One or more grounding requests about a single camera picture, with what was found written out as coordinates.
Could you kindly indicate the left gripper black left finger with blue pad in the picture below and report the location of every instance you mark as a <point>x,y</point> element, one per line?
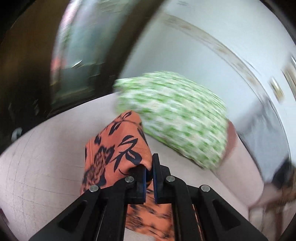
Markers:
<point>98,214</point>

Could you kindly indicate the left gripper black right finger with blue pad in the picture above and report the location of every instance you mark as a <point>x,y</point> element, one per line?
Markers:
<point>199,213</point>

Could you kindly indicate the orange black floral blouse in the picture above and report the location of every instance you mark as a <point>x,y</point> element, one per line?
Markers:
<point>110,156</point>

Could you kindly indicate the pink quilted bolster cushion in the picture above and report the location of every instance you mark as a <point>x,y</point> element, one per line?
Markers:
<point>239,173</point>

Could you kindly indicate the dark furry blanket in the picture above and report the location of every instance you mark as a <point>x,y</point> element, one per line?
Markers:
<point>284,180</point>

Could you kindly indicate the grey pillow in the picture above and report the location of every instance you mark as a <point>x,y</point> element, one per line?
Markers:
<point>262,133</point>

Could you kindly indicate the green white patterned pillow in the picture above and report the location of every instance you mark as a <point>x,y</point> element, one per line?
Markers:
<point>178,112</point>

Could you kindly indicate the stained glass door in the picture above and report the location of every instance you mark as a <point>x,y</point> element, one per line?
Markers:
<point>85,35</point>

